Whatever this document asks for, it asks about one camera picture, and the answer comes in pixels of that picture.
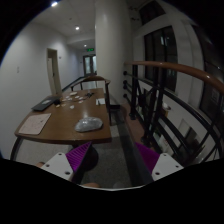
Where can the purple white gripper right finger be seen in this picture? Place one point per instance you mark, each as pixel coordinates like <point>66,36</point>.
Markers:
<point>156,166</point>

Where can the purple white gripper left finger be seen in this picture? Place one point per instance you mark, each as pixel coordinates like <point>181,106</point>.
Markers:
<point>66,165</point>

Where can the clear plastic bag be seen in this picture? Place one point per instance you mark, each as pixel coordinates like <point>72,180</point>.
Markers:
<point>88,124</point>

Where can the brown wooden table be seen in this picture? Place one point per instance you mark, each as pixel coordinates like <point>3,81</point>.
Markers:
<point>60,128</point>

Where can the wooden handrail black railing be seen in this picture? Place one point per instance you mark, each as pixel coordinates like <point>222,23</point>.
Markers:
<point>147,92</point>

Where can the black laptop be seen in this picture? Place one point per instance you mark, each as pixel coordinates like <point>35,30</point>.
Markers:
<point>44,104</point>

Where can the white notepad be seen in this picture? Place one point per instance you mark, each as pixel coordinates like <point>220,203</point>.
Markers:
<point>100,101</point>

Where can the white door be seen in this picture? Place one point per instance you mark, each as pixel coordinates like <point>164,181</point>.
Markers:
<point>53,72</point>

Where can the glass double door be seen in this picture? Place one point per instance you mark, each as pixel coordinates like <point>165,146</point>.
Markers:
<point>89,63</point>

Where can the green exit sign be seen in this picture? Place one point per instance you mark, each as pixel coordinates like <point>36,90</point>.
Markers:
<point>90,49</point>

